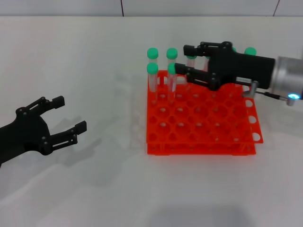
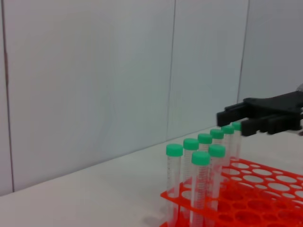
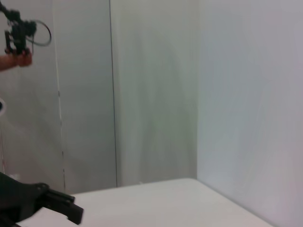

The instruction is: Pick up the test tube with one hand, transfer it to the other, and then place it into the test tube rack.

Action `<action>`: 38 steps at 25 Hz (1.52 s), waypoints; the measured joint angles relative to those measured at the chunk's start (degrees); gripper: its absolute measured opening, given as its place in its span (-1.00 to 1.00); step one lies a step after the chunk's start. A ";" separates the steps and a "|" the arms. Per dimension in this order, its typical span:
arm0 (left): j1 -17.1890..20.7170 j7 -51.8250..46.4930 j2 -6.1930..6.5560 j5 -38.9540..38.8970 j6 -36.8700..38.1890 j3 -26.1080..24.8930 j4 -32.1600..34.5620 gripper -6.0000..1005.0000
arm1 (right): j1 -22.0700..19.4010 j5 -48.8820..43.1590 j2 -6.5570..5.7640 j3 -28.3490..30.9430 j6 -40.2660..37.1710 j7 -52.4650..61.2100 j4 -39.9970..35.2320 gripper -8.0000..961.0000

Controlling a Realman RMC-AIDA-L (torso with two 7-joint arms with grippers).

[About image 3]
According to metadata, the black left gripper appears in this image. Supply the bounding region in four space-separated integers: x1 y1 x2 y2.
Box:
0 171 84 227

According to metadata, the bare operator forearm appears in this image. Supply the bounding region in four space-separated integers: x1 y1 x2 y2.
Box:
0 55 14 71

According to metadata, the bare operator hand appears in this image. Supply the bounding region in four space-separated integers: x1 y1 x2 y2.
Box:
11 50 33 67

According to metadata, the black looped device cable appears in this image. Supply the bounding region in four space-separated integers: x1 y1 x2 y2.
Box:
29 20 52 47

